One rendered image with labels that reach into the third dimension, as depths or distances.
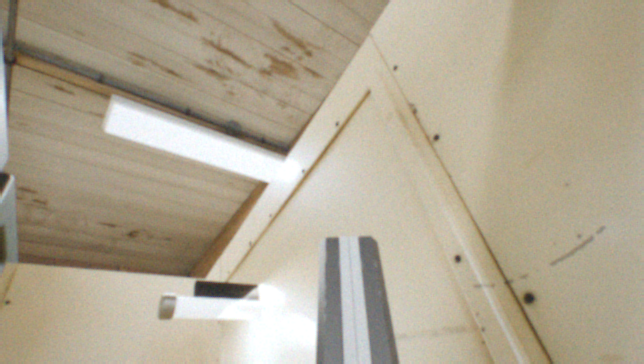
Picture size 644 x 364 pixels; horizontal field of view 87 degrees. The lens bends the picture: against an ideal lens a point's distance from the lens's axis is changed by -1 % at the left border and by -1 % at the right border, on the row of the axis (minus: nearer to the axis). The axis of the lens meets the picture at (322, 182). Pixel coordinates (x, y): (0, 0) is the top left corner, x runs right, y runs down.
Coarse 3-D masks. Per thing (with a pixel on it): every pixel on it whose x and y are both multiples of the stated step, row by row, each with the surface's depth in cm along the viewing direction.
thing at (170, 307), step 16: (208, 288) 87; (224, 288) 89; (240, 288) 92; (256, 288) 94; (160, 304) 80; (176, 304) 79; (192, 304) 81; (208, 304) 83; (224, 304) 85; (240, 304) 88; (256, 304) 90
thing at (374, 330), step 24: (360, 240) 11; (360, 264) 10; (360, 288) 9; (384, 288) 9; (360, 312) 8; (384, 312) 8; (360, 336) 8; (384, 336) 8; (360, 360) 7; (384, 360) 7
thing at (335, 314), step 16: (336, 240) 11; (320, 256) 10; (336, 256) 10; (320, 272) 10; (336, 272) 9; (320, 288) 9; (336, 288) 9; (320, 304) 9; (336, 304) 8; (352, 304) 8; (320, 320) 8; (336, 320) 8; (352, 320) 8; (320, 336) 8; (336, 336) 8; (352, 336) 8; (320, 352) 8; (336, 352) 7; (352, 352) 7
